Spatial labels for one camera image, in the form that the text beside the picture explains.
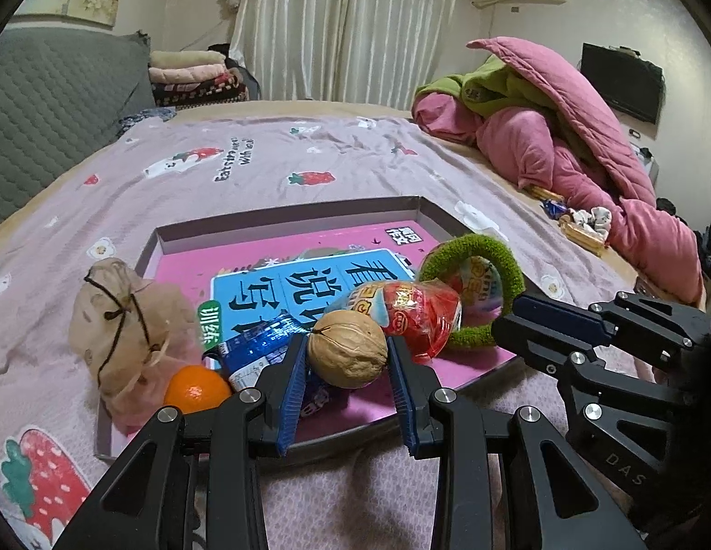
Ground blue snack packet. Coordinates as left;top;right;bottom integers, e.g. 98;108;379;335
204;312;337;417

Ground red surprise egg toy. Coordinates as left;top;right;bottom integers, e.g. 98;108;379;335
327;280;462;364

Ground walnut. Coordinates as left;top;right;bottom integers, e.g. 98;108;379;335
307;309;388;389

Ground blue surprise egg toy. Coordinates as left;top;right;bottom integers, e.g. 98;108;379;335
446;256;503;326

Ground orange mandarin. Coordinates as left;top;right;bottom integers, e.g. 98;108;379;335
163;365;231;415

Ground green fuzzy ring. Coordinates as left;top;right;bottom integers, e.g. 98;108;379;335
416;232;527;352

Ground beige organza drawstring pouch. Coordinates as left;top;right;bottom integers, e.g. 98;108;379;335
69;258;202;431

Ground snack pile on bed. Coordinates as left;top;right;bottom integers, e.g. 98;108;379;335
525;185;613;257

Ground pink and blue book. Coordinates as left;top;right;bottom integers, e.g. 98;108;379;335
110;220;517;431

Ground grey shallow cardboard tray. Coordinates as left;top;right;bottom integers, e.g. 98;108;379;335
134;196;514;464

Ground pink quilted duvet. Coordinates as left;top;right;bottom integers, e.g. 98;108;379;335
411;36;703;304

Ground green garment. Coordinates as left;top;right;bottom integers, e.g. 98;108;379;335
414;55;558;118

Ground stack of folded blankets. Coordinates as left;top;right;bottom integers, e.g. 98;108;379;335
148;49;261;108

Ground white striped curtain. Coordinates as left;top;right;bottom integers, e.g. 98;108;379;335
230;0;456;110

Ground grey quilted headboard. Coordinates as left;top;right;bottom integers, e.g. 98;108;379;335
0;26;154;224

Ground black wall television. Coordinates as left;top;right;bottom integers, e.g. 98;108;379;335
579;42;665;124

